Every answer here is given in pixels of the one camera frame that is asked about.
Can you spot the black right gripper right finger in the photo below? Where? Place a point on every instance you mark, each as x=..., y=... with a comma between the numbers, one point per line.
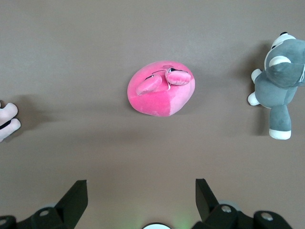
x=205, y=202

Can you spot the brown table cover mat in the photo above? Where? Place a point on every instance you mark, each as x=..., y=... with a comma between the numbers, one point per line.
x=95, y=59

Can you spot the bright pink round plush toy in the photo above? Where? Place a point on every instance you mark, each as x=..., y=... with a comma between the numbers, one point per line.
x=155, y=102

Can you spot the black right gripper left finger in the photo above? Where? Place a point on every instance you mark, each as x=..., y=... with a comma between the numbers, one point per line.
x=71, y=205

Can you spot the grey white husky plush toy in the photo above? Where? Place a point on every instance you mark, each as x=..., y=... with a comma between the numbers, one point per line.
x=278, y=90

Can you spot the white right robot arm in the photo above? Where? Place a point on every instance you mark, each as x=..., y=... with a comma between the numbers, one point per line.
x=156, y=226

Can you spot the pale pink small plush toy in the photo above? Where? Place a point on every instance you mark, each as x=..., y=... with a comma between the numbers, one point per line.
x=9, y=114

